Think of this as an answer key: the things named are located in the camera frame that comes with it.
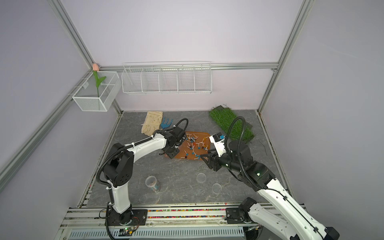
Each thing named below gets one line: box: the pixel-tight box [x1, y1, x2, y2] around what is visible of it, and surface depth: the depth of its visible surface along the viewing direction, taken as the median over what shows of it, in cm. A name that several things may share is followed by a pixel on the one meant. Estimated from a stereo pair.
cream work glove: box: [141, 111, 163, 136], surface depth 117 cm
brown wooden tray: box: [174, 132, 211, 160], surface depth 101 cm
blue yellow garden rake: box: [161, 117, 173, 130], surface depth 115 cm
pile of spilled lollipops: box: [180, 132, 209, 160], surface depth 101 cm
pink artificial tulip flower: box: [92, 63, 107, 98], surface depth 92 cm
